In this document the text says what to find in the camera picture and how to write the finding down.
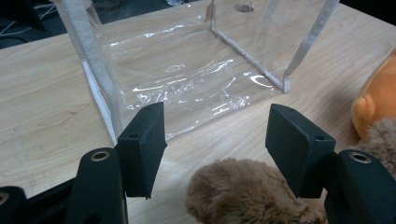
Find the clear plastic bag white trim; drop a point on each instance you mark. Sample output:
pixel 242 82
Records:
pixel 91 53

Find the brown teddy bear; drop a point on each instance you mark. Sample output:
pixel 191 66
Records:
pixel 243 189

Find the orange plush toy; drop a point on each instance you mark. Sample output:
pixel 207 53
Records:
pixel 379 93

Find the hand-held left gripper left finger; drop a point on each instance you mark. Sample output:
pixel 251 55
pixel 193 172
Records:
pixel 141 155

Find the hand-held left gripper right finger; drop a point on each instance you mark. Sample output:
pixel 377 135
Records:
pixel 295 149

